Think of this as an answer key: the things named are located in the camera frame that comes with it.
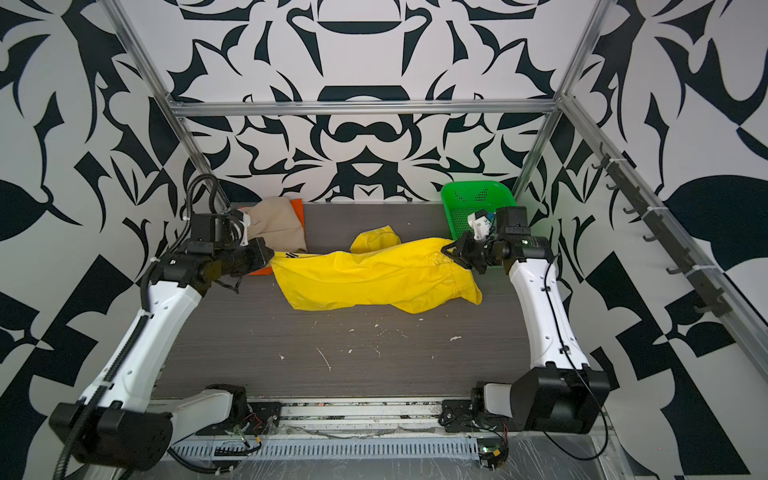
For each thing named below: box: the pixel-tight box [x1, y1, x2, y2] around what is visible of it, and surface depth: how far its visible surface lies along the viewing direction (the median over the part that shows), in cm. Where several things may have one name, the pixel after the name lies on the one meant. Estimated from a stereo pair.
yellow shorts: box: [271, 226, 483, 314], surface depth 83 cm
